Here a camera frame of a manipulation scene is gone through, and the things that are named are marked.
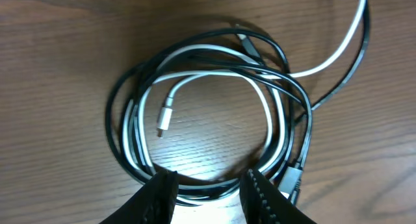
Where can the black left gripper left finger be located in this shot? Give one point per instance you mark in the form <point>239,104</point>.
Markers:
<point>154,203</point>

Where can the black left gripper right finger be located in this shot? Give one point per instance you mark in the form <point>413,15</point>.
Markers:
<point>262,203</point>

